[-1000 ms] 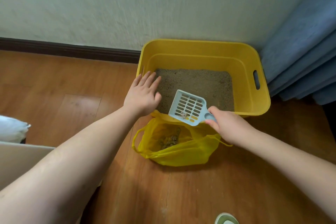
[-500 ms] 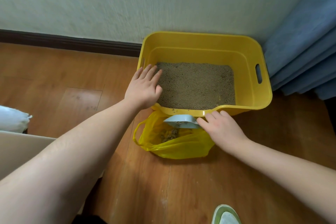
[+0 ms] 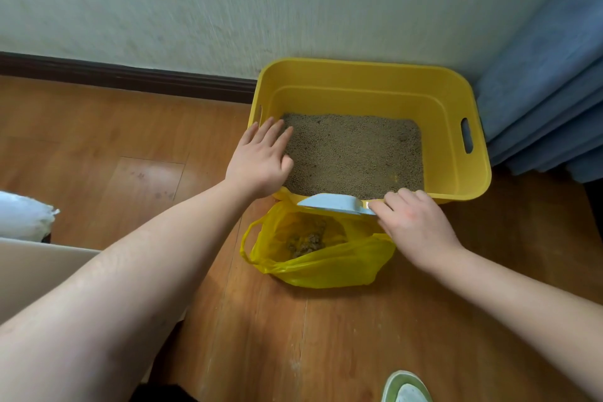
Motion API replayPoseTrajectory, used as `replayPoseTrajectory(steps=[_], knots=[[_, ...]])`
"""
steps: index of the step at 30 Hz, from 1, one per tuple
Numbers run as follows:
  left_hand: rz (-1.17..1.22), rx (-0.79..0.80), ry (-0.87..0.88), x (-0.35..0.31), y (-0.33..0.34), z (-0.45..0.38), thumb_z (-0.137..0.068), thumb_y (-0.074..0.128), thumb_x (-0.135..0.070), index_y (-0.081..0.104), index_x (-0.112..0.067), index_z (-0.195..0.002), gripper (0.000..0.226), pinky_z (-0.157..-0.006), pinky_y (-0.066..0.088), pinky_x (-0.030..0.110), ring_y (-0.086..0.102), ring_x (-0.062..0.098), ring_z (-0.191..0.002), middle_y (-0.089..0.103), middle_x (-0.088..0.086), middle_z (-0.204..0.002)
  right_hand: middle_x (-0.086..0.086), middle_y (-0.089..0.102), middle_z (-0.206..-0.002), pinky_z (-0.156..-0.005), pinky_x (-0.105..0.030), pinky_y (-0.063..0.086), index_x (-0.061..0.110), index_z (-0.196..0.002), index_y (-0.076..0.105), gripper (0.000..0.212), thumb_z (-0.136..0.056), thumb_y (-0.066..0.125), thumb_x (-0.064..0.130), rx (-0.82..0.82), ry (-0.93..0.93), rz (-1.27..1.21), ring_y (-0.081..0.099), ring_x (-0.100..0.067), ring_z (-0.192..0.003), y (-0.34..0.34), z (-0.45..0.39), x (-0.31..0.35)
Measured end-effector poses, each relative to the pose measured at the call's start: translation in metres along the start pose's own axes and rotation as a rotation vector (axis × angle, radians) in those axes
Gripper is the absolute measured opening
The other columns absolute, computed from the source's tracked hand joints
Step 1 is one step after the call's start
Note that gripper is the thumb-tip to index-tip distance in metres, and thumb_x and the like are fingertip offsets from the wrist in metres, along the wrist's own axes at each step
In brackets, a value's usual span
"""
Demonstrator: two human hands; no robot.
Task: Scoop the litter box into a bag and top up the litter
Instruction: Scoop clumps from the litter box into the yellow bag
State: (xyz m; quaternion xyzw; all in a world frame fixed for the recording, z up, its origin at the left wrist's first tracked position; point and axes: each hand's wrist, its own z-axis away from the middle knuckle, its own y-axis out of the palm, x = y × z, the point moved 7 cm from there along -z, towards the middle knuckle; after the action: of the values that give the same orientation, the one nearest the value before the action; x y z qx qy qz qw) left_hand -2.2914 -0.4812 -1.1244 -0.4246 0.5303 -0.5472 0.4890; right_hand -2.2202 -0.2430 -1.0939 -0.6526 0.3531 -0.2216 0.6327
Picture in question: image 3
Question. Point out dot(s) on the black trousers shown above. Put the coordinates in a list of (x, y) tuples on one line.
[(160, 394)]

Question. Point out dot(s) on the person's right forearm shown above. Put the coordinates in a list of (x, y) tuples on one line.
[(527, 312)]

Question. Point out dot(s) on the pale blue litter scoop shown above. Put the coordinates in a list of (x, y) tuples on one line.
[(330, 203)]

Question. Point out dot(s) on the yellow litter box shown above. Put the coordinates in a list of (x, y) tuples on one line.
[(358, 76)]

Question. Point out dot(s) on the yellow plastic bag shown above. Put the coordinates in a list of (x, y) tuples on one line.
[(330, 270)]

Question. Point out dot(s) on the person's right white-green shoe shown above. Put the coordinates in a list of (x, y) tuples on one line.
[(405, 390)]

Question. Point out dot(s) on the white bed frame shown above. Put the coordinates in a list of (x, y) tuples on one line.
[(33, 274)]

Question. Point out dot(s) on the person's left hand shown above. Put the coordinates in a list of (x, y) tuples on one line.
[(259, 166)]

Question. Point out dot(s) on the person's right hand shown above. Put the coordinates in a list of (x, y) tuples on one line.
[(417, 232)]

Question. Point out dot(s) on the blue pleated curtain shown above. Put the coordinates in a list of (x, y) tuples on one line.
[(542, 76)]

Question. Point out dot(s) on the dark baseboard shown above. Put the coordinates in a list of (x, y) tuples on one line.
[(118, 76)]

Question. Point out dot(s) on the person's left forearm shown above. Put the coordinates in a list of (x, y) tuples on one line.
[(118, 288)]

